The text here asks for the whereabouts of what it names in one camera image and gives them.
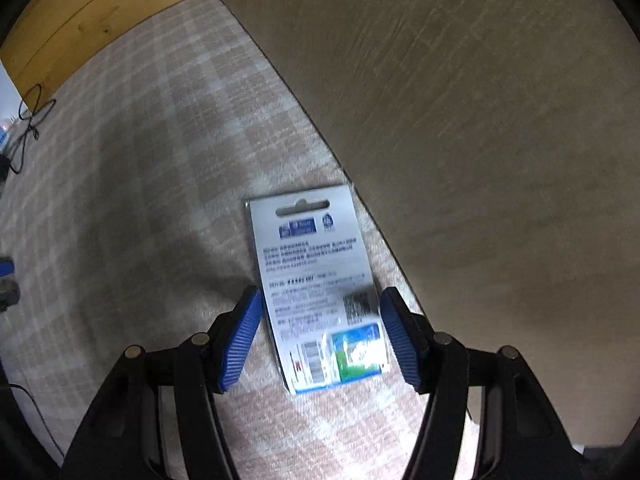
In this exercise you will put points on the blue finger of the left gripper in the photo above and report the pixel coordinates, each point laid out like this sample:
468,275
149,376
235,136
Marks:
6,266

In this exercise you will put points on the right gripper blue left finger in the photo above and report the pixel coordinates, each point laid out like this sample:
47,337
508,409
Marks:
235,332

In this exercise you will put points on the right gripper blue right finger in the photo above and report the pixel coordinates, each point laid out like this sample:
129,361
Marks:
410,335

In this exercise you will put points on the blue white blister card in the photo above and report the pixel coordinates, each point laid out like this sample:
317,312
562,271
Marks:
320,294

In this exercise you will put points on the beige wooden cabinet panel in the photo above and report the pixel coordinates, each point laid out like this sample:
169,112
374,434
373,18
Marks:
496,145

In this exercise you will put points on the pine wood board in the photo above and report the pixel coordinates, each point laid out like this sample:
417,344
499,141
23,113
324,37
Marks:
52,39

